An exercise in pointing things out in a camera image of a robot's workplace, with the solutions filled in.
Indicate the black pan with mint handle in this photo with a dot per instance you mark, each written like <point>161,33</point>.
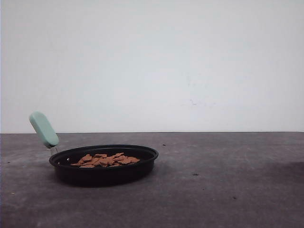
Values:
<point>98,176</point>

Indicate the brown beef cubes pile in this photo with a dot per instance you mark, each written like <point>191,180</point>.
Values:
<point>104,160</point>

